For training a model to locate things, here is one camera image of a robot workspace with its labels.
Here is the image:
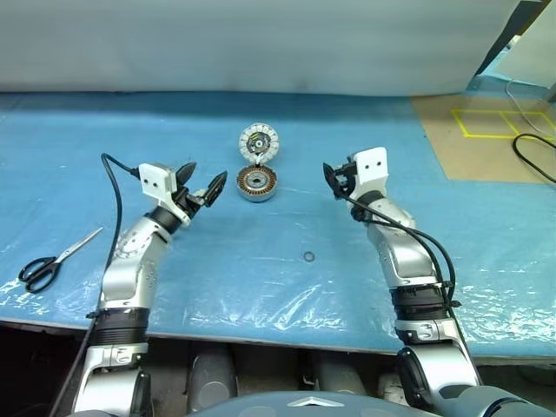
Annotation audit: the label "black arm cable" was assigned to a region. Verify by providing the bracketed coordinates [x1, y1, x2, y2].
[47, 152, 144, 417]
[341, 193, 481, 383]

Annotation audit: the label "silver motor stator copper windings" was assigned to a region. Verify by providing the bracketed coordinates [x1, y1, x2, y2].
[236, 167, 279, 203]

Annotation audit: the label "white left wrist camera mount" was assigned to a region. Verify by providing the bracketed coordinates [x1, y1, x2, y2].
[138, 162, 193, 228]

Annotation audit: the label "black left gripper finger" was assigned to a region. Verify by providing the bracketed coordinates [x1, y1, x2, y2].
[202, 170, 229, 208]
[175, 161, 198, 189]

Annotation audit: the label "grey robot torso silver chevron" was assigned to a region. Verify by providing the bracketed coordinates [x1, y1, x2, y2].
[182, 387, 556, 417]

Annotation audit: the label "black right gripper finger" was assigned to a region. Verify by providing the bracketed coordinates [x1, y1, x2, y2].
[329, 175, 348, 202]
[322, 161, 339, 189]

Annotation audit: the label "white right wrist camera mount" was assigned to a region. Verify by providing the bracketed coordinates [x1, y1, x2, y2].
[352, 147, 389, 206]

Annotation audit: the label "white foam backdrop sheet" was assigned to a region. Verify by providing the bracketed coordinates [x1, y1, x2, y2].
[0, 0, 536, 97]

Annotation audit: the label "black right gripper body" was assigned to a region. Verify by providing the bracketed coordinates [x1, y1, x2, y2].
[336, 159, 360, 199]

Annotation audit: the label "brown cardboard sheet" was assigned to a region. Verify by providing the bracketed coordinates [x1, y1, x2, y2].
[411, 94, 556, 186]

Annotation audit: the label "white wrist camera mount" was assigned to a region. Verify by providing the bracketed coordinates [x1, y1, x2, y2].
[138, 162, 193, 228]
[352, 147, 389, 206]

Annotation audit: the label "blue plastic table sheet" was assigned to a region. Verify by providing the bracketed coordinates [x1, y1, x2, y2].
[0, 90, 556, 360]

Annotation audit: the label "dark grey rounded cylinder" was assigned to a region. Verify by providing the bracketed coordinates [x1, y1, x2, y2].
[188, 341, 238, 412]
[311, 359, 368, 397]

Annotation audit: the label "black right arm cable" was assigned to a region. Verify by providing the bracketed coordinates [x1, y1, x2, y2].
[341, 193, 481, 383]

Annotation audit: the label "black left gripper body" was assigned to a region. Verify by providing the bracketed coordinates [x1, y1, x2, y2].
[173, 185, 209, 218]

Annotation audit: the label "black loose cable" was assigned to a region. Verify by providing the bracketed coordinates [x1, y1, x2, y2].
[512, 133, 556, 184]

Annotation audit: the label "white round motor rotor cover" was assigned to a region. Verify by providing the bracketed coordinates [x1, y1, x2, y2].
[237, 122, 280, 166]

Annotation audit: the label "thin white cable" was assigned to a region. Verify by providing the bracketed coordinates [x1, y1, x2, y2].
[505, 79, 556, 136]

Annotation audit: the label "black handled scissors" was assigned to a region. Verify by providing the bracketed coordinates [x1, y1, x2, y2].
[17, 226, 105, 294]

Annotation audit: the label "white upright panel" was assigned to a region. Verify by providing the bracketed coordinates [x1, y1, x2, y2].
[494, 23, 556, 89]

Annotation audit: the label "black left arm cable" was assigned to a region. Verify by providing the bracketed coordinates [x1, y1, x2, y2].
[47, 152, 144, 417]

